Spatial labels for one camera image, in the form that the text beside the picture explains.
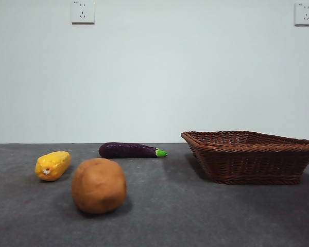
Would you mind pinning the purple eggplant with green stem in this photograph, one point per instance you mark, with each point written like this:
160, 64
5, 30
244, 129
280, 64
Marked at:
128, 150

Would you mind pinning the brown potato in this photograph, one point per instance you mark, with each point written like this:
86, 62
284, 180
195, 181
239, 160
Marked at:
99, 185

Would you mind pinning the brown wicker basket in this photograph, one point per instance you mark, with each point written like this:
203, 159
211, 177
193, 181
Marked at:
249, 162

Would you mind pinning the yellow corn cob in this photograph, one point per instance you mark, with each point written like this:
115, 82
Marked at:
52, 166

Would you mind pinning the white wall socket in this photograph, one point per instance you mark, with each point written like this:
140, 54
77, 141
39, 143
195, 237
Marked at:
83, 12
306, 14

